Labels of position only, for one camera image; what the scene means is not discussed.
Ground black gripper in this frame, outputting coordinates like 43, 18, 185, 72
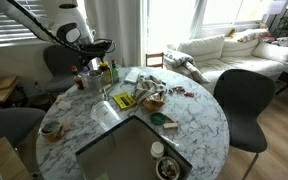
80, 39, 114, 64

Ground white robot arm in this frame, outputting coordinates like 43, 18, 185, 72
0, 0, 116, 64

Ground brown bottle yellow lid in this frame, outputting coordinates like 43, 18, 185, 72
100, 61, 112, 84

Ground green bottle red cap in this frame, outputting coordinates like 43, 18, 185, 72
111, 59, 119, 83

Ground hot sauce bottle red cap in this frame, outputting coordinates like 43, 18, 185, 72
71, 66, 85, 90

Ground clear plastic measuring cup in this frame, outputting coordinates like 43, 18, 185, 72
90, 101, 122, 131

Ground green round lid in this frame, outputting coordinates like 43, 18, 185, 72
150, 112, 166, 125

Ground wooden blocks by lid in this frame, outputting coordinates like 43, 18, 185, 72
163, 115, 178, 129

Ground grey chair by window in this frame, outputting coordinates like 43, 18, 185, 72
35, 45, 83, 94

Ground white paper sheet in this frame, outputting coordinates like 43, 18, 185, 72
125, 68, 143, 83

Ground yellow card packet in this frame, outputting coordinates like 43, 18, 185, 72
113, 92, 136, 110

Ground striped cloth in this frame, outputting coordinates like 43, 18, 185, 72
133, 74, 166, 103

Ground small wooden chair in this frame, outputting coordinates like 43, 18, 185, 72
145, 52, 164, 67

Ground clear plastic piece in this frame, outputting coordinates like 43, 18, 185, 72
58, 101, 71, 110

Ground brown paper bag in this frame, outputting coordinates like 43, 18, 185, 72
143, 93, 164, 112

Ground folded grey blanket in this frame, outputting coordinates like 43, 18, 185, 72
164, 50, 209, 83

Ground red candy pieces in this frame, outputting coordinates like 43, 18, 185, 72
168, 86, 194, 97

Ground glass jar with brown contents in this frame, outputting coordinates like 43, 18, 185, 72
41, 121, 64, 143

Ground grey chair front left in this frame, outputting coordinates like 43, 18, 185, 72
0, 107, 46, 147

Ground white sofa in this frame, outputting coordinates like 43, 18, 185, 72
164, 34, 288, 93

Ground bowl with dark contents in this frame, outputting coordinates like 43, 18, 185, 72
155, 156, 180, 180

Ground dark grey dining chair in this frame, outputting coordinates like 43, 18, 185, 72
213, 69, 276, 180

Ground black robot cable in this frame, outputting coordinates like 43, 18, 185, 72
3, 0, 117, 54

